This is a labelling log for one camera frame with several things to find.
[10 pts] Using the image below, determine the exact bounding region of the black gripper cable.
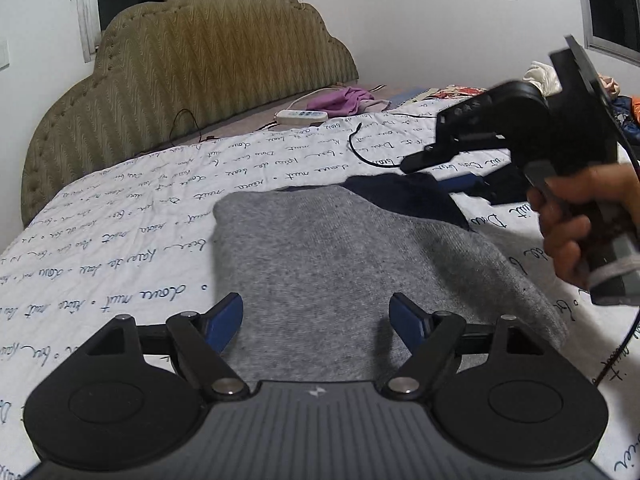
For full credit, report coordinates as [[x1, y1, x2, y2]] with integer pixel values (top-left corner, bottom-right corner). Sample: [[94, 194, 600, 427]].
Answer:
[[591, 110, 640, 388]]

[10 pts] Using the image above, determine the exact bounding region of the person's right hand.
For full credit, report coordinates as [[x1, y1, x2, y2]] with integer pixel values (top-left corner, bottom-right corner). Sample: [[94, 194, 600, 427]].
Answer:
[[526, 162, 640, 289]]

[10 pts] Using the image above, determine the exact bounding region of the purple cloth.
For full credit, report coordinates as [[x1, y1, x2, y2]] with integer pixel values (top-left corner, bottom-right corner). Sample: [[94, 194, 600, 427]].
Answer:
[[305, 86, 377, 116]]

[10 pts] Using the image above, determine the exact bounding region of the brown bed sheet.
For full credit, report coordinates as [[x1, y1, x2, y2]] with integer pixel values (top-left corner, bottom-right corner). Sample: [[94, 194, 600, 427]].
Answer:
[[197, 81, 401, 142]]

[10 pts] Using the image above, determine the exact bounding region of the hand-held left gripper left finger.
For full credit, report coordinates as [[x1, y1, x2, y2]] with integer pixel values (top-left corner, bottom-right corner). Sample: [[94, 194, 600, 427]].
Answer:
[[77, 292, 251, 403]]

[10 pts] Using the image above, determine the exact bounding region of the grey knit garment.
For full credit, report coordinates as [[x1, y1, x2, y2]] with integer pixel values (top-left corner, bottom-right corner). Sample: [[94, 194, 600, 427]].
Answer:
[[212, 185, 569, 386]]

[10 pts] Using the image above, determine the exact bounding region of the black cable on quilt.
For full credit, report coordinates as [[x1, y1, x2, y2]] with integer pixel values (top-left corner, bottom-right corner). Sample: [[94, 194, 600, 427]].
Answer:
[[348, 121, 407, 168]]

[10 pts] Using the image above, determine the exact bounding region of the pile of colourful clothes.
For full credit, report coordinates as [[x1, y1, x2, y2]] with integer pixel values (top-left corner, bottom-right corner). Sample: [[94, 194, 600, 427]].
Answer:
[[599, 74, 640, 143]]

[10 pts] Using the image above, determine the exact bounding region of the white script-printed quilt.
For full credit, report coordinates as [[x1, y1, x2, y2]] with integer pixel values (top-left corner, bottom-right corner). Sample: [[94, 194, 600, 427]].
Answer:
[[0, 97, 640, 480]]

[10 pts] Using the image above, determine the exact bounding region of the black cable by headboard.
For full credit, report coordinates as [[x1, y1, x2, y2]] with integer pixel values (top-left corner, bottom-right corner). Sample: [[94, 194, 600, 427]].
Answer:
[[169, 108, 202, 144]]

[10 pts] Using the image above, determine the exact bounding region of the white power strip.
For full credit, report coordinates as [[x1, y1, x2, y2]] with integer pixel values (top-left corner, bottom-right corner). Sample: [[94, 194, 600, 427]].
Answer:
[[274, 108, 330, 126]]

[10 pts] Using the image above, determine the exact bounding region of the olive upholstered headboard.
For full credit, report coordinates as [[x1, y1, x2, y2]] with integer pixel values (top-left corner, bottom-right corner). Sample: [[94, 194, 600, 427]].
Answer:
[[21, 0, 361, 228]]

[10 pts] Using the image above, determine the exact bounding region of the red floral cloth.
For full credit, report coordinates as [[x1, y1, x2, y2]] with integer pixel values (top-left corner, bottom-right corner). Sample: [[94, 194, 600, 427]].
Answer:
[[429, 84, 489, 102]]

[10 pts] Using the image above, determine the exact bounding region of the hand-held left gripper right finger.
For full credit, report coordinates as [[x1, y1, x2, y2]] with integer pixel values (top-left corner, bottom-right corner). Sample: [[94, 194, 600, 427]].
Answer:
[[384, 292, 556, 403]]

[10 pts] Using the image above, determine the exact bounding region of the side wall window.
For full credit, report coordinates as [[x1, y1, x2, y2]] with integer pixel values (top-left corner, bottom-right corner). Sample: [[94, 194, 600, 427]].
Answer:
[[572, 0, 640, 67]]

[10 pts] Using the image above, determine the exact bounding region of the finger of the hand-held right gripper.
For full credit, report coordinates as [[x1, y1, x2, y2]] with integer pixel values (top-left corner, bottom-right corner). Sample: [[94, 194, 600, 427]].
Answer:
[[400, 136, 512, 174], [433, 169, 532, 207]]

